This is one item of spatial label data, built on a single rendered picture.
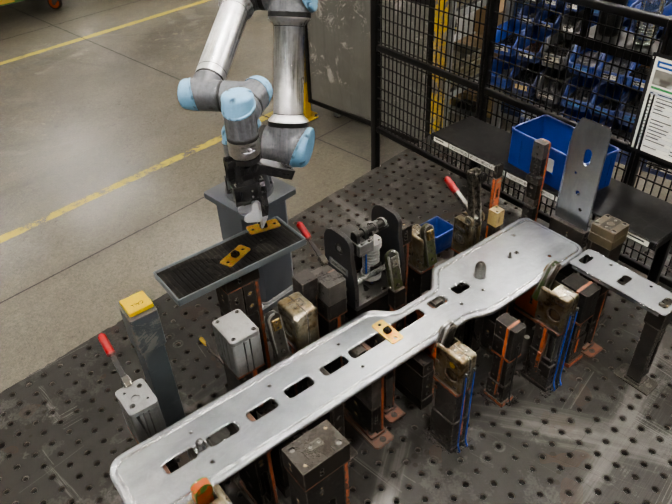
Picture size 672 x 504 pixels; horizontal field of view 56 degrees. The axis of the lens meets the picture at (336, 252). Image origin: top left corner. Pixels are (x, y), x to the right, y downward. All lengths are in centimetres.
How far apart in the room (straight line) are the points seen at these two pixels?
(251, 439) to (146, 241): 249
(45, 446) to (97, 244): 207
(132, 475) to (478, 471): 85
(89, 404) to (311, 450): 85
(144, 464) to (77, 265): 242
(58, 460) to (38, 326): 161
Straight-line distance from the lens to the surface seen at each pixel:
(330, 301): 165
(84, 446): 192
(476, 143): 237
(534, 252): 191
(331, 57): 449
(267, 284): 208
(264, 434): 143
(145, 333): 157
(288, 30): 180
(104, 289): 353
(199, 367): 200
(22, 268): 388
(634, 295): 184
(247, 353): 151
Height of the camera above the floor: 214
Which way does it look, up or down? 38 degrees down
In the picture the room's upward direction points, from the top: 3 degrees counter-clockwise
